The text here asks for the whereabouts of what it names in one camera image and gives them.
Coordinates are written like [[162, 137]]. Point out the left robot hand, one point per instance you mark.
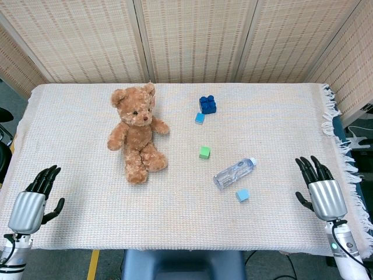
[[27, 208]]

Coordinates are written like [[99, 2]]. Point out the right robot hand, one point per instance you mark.
[[327, 198]]

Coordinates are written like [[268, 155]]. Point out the brown teddy bear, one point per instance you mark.
[[137, 131]]

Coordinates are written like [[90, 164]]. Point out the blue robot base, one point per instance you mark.
[[183, 265]]

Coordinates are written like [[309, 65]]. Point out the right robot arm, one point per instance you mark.
[[346, 251]]

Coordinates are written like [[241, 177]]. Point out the black chair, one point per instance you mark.
[[4, 137]]

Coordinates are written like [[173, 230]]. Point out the light blue cube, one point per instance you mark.
[[242, 195]]

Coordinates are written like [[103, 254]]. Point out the clear plastic water bottle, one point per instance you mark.
[[233, 174]]

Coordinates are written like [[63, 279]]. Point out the green cube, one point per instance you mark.
[[204, 152]]

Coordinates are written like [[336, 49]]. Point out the white woven fringed tablecloth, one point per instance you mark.
[[180, 181]]

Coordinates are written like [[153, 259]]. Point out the blue cube with teal top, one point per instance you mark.
[[200, 118]]

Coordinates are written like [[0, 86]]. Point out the dark blue building brick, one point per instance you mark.
[[207, 105]]

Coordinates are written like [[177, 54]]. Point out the woven folding screen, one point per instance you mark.
[[186, 38]]

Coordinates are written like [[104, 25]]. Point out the blue table frame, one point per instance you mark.
[[348, 137]]

